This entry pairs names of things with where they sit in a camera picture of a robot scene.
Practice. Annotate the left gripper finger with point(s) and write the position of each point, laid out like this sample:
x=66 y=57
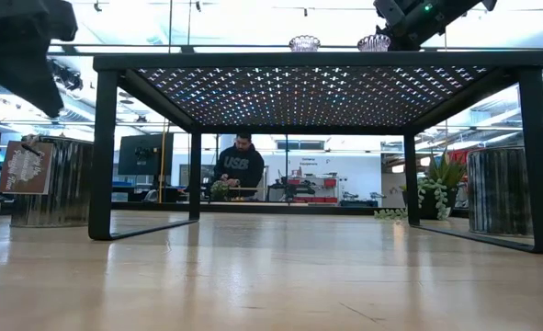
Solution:
x=27 y=73
x=23 y=18

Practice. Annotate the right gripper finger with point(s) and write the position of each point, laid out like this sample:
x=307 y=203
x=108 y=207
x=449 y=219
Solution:
x=394 y=39

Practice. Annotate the pink glass candle holder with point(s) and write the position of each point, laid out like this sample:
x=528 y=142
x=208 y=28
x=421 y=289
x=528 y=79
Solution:
x=374 y=43
x=304 y=43

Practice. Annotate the silver tin candle with tag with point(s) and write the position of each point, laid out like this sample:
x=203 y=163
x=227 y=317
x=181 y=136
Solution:
x=496 y=193
x=69 y=184

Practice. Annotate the black ceiling light fixture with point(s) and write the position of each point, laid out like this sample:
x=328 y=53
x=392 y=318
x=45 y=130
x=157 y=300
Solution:
x=66 y=76

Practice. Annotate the black perforated metal riser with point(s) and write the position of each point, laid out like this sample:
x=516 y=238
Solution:
x=298 y=60

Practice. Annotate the rack with red bins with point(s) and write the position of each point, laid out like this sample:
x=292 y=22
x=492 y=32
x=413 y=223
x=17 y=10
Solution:
x=459 y=156

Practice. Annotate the black monitor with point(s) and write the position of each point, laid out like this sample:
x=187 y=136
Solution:
x=144 y=154

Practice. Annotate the green potted succulent plant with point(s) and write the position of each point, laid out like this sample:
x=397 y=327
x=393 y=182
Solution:
x=441 y=184

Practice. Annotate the yellow vertical pole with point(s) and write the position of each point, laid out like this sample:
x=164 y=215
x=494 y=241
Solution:
x=162 y=161

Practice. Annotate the shelf with red bins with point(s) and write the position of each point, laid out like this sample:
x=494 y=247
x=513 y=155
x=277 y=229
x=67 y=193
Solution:
x=317 y=188

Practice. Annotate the person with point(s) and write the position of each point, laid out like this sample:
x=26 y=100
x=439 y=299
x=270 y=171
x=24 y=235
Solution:
x=241 y=165

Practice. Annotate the small green plant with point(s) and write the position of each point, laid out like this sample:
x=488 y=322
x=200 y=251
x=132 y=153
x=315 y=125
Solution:
x=219 y=190

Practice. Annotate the black aluminium rig frame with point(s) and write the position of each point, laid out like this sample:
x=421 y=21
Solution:
x=298 y=209

